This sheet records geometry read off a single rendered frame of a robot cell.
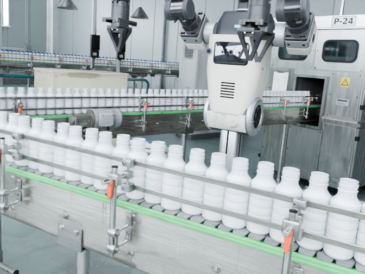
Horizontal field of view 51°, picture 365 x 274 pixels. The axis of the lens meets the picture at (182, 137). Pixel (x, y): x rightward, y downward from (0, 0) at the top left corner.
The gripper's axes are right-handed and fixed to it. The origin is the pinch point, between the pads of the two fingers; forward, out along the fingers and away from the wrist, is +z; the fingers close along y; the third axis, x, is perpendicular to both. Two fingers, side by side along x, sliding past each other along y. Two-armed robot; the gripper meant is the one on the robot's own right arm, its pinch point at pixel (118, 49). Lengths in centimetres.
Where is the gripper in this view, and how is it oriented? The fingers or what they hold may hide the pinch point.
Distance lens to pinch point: 127.3
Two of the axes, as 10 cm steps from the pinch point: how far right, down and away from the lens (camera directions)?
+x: 8.6, 1.6, -4.8
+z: -0.8, 9.8, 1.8
